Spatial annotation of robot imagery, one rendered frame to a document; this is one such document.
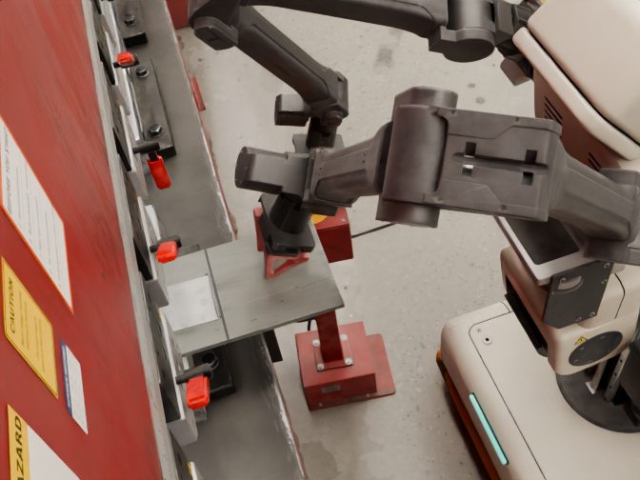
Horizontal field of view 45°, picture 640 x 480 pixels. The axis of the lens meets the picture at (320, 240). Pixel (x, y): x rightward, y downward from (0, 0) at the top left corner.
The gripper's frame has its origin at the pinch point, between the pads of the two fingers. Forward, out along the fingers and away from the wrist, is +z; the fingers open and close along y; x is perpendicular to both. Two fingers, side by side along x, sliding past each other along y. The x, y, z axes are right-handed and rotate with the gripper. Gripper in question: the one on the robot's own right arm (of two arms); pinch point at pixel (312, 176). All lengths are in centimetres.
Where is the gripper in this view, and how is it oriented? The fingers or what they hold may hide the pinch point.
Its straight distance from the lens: 161.6
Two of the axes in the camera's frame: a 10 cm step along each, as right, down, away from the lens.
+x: 1.7, 7.5, -6.4
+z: -1.5, 6.6, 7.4
